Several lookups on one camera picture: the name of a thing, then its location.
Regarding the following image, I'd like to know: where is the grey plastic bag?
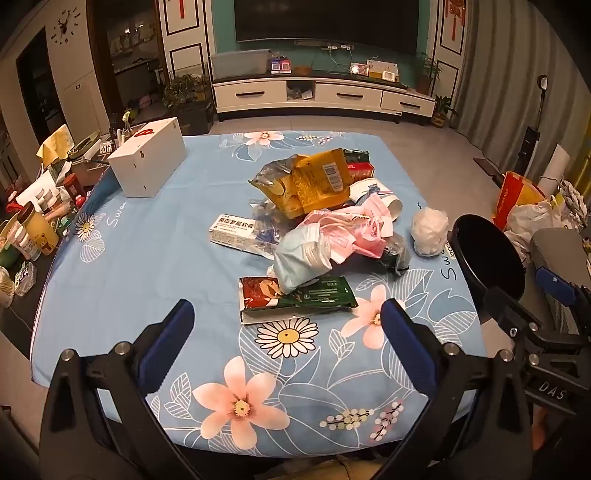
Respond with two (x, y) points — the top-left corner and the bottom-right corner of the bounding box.
(380, 232), (411, 277)

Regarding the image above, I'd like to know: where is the green red snack wrapper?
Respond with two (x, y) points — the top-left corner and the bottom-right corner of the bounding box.
(238, 276), (359, 326)

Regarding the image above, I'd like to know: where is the white plastic bag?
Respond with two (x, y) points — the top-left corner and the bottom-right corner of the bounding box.
(504, 196), (578, 264)
(411, 207), (449, 258)

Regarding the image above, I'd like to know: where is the pink plastic bag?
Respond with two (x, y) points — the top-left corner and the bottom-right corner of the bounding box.
(301, 194), (394, 264)

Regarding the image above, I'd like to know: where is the white blue medicine box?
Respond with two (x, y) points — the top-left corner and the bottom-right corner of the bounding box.
(208, 214), (256, 253)

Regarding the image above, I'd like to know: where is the clear blister packaging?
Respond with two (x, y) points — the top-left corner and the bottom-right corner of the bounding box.
(249, 199), (294, 260)

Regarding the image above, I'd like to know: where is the light blue face mask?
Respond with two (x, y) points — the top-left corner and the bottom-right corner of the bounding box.
(273, 224), (332, 294)

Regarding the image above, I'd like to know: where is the white blue paper cup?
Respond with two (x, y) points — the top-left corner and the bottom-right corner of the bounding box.
(349, 178), (403, 221)

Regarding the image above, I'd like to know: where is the red cigarette carton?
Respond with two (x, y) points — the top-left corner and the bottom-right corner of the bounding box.
(346, 162), (375, 183)

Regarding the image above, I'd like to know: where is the yellow chip bag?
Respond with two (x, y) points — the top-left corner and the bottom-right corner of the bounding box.
(249, 148), (353, 219)

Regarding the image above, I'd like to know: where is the dark green foil bag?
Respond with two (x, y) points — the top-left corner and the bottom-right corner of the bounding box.
(344, 149), (370, 164)

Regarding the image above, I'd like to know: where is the black trash bin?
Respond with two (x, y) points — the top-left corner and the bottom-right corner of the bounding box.
(448, 214), (526, 324)

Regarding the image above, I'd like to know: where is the white plastic bag on floor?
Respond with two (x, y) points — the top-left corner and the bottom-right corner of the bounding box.
(504, 196), (578, 264)

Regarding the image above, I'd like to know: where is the blue floral tablecloth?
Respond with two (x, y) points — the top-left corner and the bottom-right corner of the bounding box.
(31, 131), (486, 458)

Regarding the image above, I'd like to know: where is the yellow bottle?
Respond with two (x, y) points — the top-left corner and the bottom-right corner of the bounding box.
(17, 202), (59, 256)

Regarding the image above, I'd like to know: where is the red yellow shopping bag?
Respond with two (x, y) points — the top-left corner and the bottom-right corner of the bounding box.
(492, 171), (546, 230)

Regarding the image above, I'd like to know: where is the upright vacuum cleaner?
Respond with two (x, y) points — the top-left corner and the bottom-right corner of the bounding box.
(515, 74), (549, 176)

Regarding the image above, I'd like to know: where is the potted plant on floor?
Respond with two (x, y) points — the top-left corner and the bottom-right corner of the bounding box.
(431, 95), (459, 129)

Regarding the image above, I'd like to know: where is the plant stand with greenery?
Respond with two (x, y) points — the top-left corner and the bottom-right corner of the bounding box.
(163, 73), (214, 136)

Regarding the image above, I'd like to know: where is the white tv cabinet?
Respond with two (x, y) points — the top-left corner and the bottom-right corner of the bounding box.
(213, 74), (436, 119)

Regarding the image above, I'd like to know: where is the potted plant by cabinet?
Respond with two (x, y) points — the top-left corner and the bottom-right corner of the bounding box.
(415, 53), (441, 95)

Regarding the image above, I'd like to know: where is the translucent storage box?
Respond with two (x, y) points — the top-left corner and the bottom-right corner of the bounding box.
(211, 49), (271, 81)

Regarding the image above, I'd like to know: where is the black television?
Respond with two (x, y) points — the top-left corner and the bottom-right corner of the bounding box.
(235, 0), (420, 55)

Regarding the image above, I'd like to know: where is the wall clock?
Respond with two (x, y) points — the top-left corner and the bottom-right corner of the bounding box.
(50, 7), (81, 46)

